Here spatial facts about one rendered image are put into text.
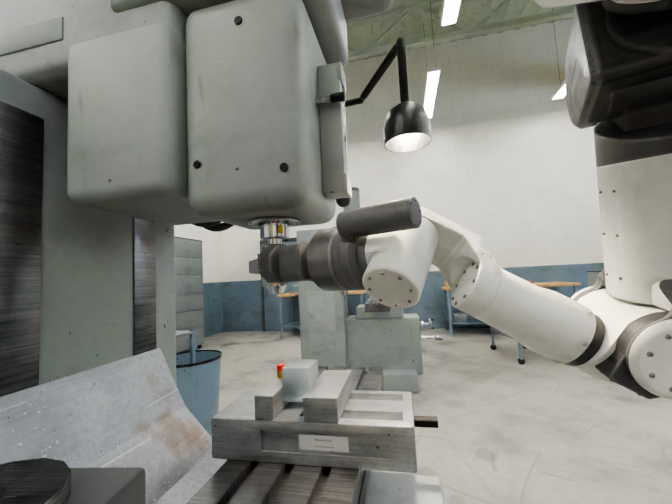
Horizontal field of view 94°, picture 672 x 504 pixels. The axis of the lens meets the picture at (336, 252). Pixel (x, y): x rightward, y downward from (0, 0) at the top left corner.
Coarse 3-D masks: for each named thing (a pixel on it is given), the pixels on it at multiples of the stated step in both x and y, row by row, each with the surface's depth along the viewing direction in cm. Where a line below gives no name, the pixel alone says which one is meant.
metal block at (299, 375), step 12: (300, 360) 62; (312, 360) 62; (288, 372) 58; (300, 372) 57; (312, 372) 59; (288, 384) 57; (300, 384) 57; (312, 384) 58; (288, 396) 57; (300, 396) 57
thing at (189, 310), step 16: (176, 240) 528; (192, 240) 571; (176, 256) 527; (192, 256) 567; (176, 272) 525; (192, 272) 564; (592, 272) 392; (176, 288) 522; (192, 288) 561; (176, 304) 520; (192, 304) 558; (176, 320) 517; (192, 320) 556; (176, 352) 514
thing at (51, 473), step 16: (0, 464) 20; (16, 464) 20; (32, 464) 20; (48, 464) 20; (64, 464) 19; (0, 480) 18; (16, 480) 18; (32, 480) 18; (48, 480) 18; (64, 480) 18; (80, 480) 20; (96, 480) 20; (112, 480) 20; (128, 480) 20; (144, 480) 21; (0, 496) 18; (16, 496) 17; (32, 496) 17; (48, 496) 16; (64, 496) 17; (80, 496) 18; (96, 496) 18; (112, 496) 18; (128, 496) 19; (144, 496) 21
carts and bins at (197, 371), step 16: (176, 336) 235; (192, 336) 250; (192, 352) 248; (208, 352) 271; (176, 368) 226; (192, 368) 229; (208, 368) 237; (176, 384) 226; (192, 384) 229; (208, 384) 237; (192, 400) 229; (208, 400) 237; (208, 416) 236; (208, 432) 236
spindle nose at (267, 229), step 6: (264, 222) 50; (270, 222) 50; (276, 222) 50; (282, 222) 51; (264, 228) 50; (270, 228) 50; (276, 228) 50; (288, 228) 52; (264, 234) 50; (270, 234) 50; (276, 234) 50; (282, 234) 50; (288, 234) 52
